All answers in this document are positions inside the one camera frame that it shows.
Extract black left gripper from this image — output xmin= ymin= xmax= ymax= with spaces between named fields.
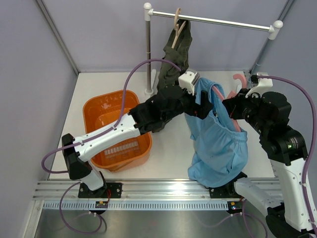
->
xmin=161 ymin=83 xmax=212 ymax=122

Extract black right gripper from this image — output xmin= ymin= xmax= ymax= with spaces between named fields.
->
xmin=223 ymin=89 xmax=269 ymax=135

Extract pink plastic hanger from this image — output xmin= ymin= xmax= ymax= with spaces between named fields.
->
xmin=211 ymin=73 xmax=247 ymax=132

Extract light blue shorts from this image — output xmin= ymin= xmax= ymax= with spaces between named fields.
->
xmin=185 ymin=78 xmax=248 ymax=187

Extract olive green shorts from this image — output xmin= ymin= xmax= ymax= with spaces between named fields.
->
xmin=149 ymin=21 xmax=193 ymax=133

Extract beige wooden hanger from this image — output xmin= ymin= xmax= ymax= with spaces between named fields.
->
xmin=171 ymin=8 xmax=186 ymax=49

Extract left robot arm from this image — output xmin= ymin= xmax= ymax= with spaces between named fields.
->
xmin=62 ymin=85 xmax=213 ymax=198

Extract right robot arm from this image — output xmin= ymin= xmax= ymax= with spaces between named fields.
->
xmin=222 ymin=89 xmax=313 ymax=238

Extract silver clothes rack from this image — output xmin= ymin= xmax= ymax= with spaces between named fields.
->
xmin=143 ymin=2 xmax=283 ymax=97

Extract orange plastic laundry basket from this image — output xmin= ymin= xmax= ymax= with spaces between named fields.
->
xmin=82 ymin=89 xmax=152 ymax=173

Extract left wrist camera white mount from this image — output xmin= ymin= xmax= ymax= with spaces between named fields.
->
xmin=178 ymin=68 xmax=200 ymax=96

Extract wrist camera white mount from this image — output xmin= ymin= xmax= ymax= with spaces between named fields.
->
xmin=246 ymin=72 xmax=273 ymax=98
xmin=178 ymin=68 xmax=200 ymax=96

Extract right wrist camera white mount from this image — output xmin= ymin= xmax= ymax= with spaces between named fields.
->
xmin=246 ymin=72 xmax=273 ymax=98

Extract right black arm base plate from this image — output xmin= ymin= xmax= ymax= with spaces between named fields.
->
xmin=209 ymin=182 xmax=241 ymax=199

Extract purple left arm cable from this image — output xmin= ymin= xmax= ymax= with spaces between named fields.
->
xmin=41 ymin=58 xmax=182 ymax=234

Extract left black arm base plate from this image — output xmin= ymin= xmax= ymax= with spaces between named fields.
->
xmin=78 ymin=182 xmax=122 ymax=198

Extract white slotted cable duct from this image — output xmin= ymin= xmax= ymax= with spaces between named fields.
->
xmin=43 ymin=200 xmax=229 ymax=211

